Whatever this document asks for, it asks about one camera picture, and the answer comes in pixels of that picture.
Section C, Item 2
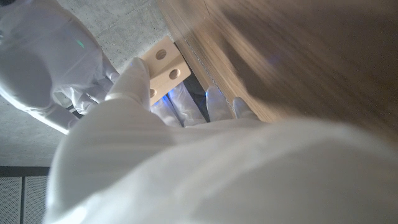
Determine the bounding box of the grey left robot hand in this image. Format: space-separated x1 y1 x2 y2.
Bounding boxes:
42 57 398 224

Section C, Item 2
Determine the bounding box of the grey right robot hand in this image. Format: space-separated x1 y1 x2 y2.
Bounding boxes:
0 0 121 136

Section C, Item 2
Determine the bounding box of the wooden block with holes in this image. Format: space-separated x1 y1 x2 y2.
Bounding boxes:
141 35 192 106

